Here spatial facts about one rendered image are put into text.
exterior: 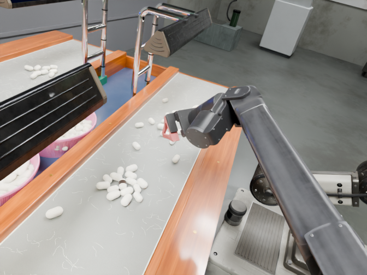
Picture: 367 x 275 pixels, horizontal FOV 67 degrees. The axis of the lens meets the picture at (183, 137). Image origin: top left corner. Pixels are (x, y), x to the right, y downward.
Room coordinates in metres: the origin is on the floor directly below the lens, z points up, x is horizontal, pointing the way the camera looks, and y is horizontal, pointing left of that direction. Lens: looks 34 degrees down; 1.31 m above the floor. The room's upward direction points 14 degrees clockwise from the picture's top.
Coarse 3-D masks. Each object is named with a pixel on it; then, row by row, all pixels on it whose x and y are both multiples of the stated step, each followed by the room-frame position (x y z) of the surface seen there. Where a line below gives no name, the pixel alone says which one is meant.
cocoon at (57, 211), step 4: (52, 208) 0.41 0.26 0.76; (56, 208) 0.41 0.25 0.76; (60, 208) 0.41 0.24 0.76; (48, 212) 0.40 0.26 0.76; (52, 212) 0.40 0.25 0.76; (56, 212) 0.40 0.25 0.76; (60, 212) 0.41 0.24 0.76; (48, 216) 0.39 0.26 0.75; (52, 216) 0.39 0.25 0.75; (56, 216) 0.40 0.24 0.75
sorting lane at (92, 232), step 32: (160, 96) 1.16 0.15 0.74; (192, 96) 1.24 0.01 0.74; (128, 128) 0.84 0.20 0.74; (96, 160) 0.63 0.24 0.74; (128, 160) 0.66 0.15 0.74; (160, 160) 0.70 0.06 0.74; (192, 160) 0.74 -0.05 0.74; (64, 192) 0.48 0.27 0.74; (96, 192) 0.51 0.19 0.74; (160, 192) 0.56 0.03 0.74; (32, 224) 0.37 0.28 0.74; (64, 224) 0.39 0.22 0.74; (96, 224) 0.41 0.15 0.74; (128, 224) 0.43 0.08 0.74; (160, 224) 0.46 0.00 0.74; (0, 256) 0.29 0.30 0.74; (32, 256) 0.30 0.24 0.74; (64, 256) 0.32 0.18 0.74; (96, 256) 0.33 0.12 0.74; (128, 256) 0.35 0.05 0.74
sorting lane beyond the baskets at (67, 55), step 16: (48, 48) 1.39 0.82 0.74; (64, 48) 1.45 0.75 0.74; (80, 48) 1.51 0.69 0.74; (96, 48) 1.57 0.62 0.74; (0, 64) 1.08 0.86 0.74; (16, 64) 1.12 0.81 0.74; (32, 64) 1.16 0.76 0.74; (48, 64) 1.20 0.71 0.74; (64, 64) 1.24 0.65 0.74; (80, 64) 1.29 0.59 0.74; (0, 80) 0.95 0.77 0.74; (16, 80) 0.98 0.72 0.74; (32, 80) 1.01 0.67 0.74; (0, 96) 0.84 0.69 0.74
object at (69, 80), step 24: (72, 72) 0.42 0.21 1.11; (24, 96) 0.31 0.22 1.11; (48, 96) 0.34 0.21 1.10; (72, 96) 0.39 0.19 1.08; (96, 96) 0.43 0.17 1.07; (0, 120) 0.26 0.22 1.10; (24, 120) 0.29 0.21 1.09; (48, 120) 0.32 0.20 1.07; (72, 120) 0.36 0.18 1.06; (0, 144) 0.24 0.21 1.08; (24, 144) 0.27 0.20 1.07; (48, 144) 0.30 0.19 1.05; (0, 168) 0.22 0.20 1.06
